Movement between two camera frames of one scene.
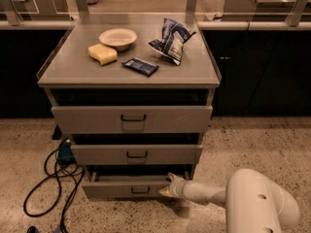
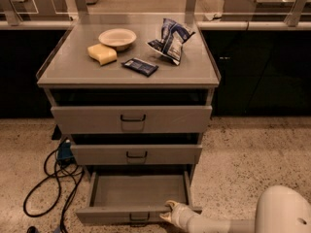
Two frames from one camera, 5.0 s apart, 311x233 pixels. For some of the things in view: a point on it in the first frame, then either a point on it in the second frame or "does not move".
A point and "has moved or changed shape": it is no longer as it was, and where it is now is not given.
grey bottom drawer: [128, 185] has moved or changed shape
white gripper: [177, 187] -> [182, 214]
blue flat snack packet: [141, 66] does not move
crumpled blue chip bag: [174, 35] does not move
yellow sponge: [102, 52] does not move
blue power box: [65, 151] does not move
